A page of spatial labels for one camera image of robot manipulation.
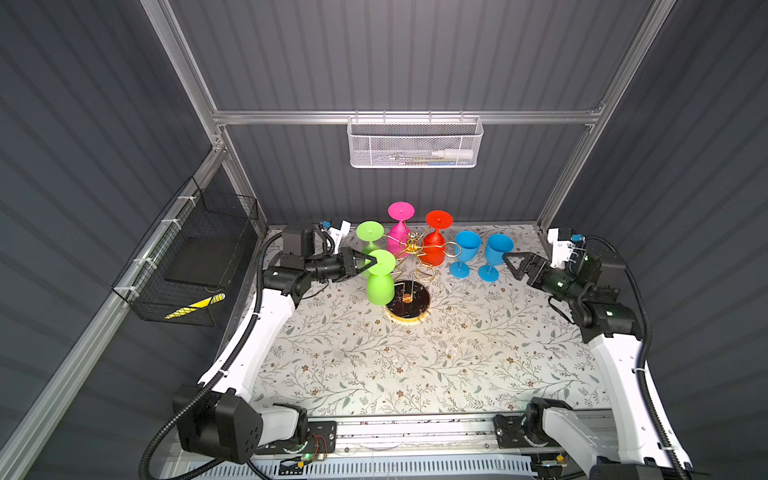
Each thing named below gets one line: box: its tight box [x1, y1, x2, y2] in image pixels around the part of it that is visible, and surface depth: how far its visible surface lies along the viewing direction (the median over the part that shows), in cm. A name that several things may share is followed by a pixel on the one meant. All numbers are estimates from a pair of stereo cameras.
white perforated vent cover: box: [182, 456, 534, 477], surface depth 72 cm
